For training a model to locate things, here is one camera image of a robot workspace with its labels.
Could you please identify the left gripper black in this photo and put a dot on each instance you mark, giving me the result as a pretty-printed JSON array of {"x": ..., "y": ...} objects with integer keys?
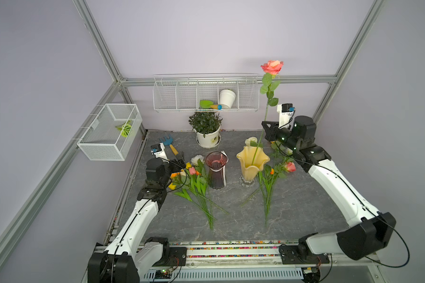
[{"x": 175, "y": 167}]

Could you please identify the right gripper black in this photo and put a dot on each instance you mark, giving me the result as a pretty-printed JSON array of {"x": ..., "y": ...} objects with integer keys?
[{"x": 273, "y": 131}]

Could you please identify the white rose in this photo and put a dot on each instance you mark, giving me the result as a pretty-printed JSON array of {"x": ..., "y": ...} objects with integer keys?
[{"x": 287, "y": 150}]

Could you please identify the cream tulip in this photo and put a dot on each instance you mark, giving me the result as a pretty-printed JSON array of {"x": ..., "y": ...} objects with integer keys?
[{"x": 184, "y": 190}]

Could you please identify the yellow tulip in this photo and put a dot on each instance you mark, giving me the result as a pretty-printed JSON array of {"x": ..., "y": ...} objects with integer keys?
[{"x": 201, "y": 168}]

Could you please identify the orange rose short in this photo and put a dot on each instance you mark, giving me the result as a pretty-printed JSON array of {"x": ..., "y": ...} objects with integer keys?
[{"x": 266, "y": 180}]

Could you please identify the cream rose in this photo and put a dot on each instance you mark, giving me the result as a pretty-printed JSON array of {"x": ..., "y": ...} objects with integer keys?
[{"x": 253, "y": 142}]

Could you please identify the pink rose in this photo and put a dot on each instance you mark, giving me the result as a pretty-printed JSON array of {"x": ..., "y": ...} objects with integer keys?
[
  {"x": 249, "y": 198},
  {"x": 270, "y": 82}
]

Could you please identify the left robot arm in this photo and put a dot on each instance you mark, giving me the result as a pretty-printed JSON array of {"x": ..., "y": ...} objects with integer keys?
[{"x": 123, "y": 261}]

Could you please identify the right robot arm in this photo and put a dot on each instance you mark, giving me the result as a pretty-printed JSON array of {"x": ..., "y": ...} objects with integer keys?
[{"x": 369, "y": 230}]

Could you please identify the blue toy rake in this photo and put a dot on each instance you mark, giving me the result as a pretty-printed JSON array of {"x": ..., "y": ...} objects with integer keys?
[{"x": 167, "y": 141}]

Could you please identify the pink tulip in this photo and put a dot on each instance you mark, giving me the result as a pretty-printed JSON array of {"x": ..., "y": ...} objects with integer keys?
[{"x": 192, "y": 171}]

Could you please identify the pink rose lying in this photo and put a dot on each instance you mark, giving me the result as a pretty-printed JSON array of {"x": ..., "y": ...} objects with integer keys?
[{"x": 249, "y": 198}]

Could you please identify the dark red glass vase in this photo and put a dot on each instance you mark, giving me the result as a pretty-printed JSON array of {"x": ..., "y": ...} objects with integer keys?
[{"x": 216, "y": 162}]

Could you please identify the yellow wavy glass vase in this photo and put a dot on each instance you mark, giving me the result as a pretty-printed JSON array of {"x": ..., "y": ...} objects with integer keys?
[{"x": 252, "y": 161}]

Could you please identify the potted green plant white pot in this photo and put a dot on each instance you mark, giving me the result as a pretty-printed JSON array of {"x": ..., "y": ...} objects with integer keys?
[{"x": 207, "y": 126}]

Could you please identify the green toy trowel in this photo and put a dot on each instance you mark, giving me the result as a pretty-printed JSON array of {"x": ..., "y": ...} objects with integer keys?
[{"x": 207, "y": 104}]

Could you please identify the white empty flower pot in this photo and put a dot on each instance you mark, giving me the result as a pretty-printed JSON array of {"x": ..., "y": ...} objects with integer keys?
[{"x": 227, "y": 98}]

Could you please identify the white wire side basket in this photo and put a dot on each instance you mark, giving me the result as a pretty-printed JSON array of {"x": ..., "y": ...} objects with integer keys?
[{"x": 110, "y": 135}]

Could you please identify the white wire wall shelf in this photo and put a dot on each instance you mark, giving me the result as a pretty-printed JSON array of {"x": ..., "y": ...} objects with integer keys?
[{"x": 183, "y": 92}]

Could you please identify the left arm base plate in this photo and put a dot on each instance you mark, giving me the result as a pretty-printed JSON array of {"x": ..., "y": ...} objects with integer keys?
[{"x": 175, "y": 256}]

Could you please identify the aluminium rail frame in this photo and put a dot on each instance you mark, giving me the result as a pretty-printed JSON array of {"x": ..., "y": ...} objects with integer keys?
[{"x": 252, "y": 261}]

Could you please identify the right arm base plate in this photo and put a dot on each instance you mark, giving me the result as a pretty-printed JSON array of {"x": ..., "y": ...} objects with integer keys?
[{"x": 300, "y": 254}]

